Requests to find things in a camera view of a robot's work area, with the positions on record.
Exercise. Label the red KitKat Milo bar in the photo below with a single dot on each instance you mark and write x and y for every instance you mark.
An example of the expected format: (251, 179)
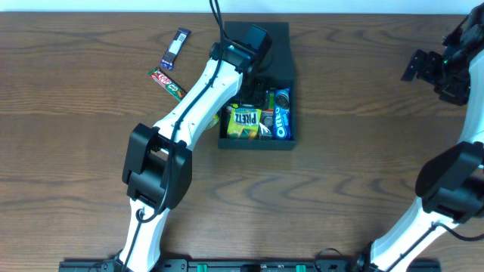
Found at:
(167, 83)

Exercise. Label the blue Oreo cookie pack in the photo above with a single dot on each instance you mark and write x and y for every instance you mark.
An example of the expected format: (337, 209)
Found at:
(281, 117)

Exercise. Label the dark green box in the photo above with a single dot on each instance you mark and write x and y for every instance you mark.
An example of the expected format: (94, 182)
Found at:
(277, 71)

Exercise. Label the dark blue chocolate bar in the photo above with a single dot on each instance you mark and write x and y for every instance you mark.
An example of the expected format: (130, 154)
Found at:
(174, 48)

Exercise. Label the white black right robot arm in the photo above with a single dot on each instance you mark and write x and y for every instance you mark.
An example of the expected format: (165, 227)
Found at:
(447, 193)

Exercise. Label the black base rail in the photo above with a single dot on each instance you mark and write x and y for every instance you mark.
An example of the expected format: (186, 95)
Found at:
(181, 265)

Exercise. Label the yellow Mentos bottle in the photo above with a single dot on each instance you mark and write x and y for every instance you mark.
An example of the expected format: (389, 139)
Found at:
(214, 121)

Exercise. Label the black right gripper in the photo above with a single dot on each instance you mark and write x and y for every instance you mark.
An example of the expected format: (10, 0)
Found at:
(426, 66)

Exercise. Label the green gummy candy bag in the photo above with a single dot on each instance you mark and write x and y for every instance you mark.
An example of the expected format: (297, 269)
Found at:
(266, 121)

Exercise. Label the yellow Pretz snack box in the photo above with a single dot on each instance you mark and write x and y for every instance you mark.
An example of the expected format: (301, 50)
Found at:
(244, 123)

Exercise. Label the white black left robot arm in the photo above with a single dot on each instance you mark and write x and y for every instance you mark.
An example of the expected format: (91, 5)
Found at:
(158, 164)

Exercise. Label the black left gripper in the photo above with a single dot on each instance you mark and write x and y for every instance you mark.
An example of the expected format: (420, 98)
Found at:
(252, 92)

